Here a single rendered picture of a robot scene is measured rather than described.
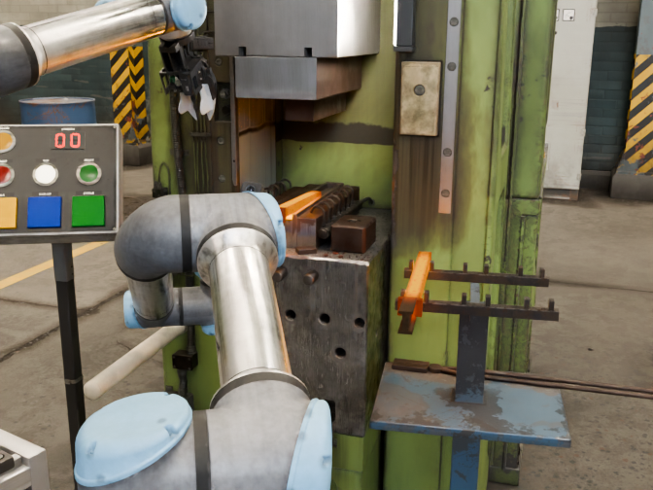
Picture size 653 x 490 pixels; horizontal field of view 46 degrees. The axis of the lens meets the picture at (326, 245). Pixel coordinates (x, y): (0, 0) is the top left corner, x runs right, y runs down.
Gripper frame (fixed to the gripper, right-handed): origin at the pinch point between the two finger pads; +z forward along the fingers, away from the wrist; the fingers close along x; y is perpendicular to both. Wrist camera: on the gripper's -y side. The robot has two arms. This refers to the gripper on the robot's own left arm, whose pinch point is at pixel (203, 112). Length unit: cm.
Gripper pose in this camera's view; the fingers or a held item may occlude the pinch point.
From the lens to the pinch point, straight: 174.8
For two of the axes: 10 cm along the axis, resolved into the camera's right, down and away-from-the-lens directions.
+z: 1.3, 7.4, 6.6
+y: -2.6, 6.6, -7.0
